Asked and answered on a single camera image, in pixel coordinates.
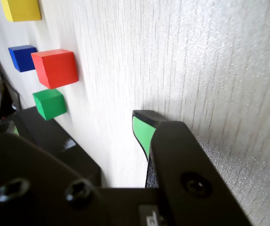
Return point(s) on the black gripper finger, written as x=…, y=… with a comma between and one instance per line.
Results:
x=31, y=188
x=191, y=179

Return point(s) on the red wooden cube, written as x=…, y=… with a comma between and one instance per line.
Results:
x=55, y=68

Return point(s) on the green wooden cube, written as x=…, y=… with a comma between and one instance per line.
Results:
x=49, y=104

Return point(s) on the blue wooden cube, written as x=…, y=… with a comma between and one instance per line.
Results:
x=22, y=57

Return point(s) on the yellow wooden cube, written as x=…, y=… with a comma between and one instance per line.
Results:
x=19, y=9

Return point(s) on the black cardboard box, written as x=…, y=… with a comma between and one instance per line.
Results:
x=43, y=131

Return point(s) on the black open box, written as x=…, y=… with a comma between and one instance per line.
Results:
x=85, y=167

